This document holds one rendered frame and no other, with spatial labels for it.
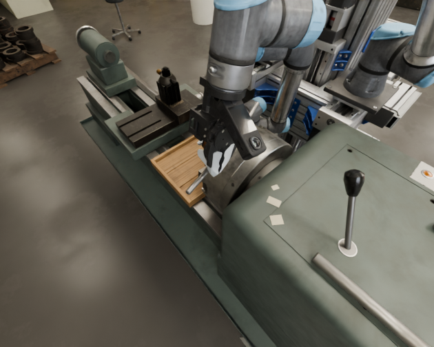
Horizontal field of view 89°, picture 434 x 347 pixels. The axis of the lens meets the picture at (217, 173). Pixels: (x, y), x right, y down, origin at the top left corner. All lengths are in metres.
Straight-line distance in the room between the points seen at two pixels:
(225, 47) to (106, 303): 1.73
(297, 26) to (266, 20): 0.06
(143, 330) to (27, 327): 0.73
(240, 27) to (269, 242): 0.38
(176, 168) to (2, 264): 1.65
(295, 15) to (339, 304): 0.47
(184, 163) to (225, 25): 0.78
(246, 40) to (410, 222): 0.50
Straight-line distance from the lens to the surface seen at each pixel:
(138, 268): 1.84
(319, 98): 1.20
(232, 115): 0.39
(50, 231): 2.26
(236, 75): 0.37
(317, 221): 0.54
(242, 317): 1.17
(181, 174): 1.02
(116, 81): 1.62
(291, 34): 0.42
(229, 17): 0.36
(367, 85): 1.09
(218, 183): 0.66
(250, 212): 0.50
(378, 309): 0.50
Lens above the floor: 1.70
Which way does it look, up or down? 54 degrees down
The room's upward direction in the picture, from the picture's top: straight up
